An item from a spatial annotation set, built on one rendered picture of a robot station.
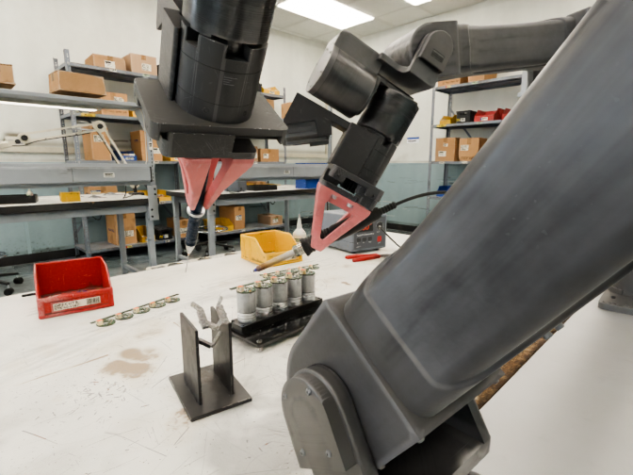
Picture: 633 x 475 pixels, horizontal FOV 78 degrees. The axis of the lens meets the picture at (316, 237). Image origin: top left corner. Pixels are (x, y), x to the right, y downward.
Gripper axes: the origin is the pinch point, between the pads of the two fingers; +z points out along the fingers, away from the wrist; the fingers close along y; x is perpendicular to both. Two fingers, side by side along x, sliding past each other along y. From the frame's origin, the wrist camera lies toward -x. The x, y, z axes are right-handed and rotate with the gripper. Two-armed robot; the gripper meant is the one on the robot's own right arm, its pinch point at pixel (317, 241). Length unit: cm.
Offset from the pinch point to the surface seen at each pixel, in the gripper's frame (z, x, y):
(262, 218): 89, -24, -513
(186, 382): 17.2, -6.3, 11.5
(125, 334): 23.3, -16.4, -1.4
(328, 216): 1, 6, -56
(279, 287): 8.8, -1.2, -3.5
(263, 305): 11.3, -2.1, -1.5
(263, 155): 8, -62, -495
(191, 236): 3.7, -12.4, 10.5
